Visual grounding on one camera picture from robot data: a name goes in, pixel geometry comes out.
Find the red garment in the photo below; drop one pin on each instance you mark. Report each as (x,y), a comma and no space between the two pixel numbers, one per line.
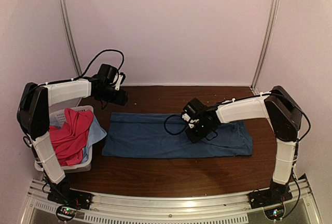
(69,141)

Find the aluminium front rail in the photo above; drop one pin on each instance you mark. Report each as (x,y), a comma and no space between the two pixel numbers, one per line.
(225,208)

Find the right aluminium frame post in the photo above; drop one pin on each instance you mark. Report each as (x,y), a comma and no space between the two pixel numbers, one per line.
(273,12)

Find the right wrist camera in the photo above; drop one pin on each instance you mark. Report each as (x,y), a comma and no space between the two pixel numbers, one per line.
(190,122)

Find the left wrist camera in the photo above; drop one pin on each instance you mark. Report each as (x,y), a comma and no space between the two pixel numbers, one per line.
(119,80)

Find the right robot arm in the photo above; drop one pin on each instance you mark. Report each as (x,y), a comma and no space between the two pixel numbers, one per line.
(276,105)

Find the right circuit board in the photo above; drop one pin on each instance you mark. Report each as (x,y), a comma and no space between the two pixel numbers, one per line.
(274,213)

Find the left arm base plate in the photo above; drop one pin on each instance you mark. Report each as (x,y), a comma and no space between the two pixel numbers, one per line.
(76,199)

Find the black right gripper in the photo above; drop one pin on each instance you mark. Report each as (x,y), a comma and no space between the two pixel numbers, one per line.
(194,139)

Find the white plastic laundry basket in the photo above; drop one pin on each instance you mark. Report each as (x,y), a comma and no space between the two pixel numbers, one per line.
(58,118)

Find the aluminium frame post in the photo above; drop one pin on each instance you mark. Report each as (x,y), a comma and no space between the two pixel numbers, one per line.
(273,12)
(69,36)

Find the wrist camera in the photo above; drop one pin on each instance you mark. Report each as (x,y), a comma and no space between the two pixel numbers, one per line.
(119,80)
(190,122)

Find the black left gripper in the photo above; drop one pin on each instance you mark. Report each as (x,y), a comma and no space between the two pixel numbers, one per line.
(121,100)

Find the left circuit board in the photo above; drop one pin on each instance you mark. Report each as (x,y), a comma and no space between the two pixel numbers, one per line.
(66,213)

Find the circuit board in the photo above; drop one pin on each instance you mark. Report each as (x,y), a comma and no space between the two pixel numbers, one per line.
(66,213)
(274,213)

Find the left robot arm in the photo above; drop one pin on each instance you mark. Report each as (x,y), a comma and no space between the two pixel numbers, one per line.
(33,115)

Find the light blue garment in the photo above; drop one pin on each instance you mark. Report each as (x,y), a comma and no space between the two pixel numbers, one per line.
(96,134)

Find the dark blue polo shirt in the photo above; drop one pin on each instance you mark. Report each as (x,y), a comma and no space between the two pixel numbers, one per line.
(143,136)

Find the left aluminium frame post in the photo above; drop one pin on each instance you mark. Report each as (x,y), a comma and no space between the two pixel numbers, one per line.
(69,36)

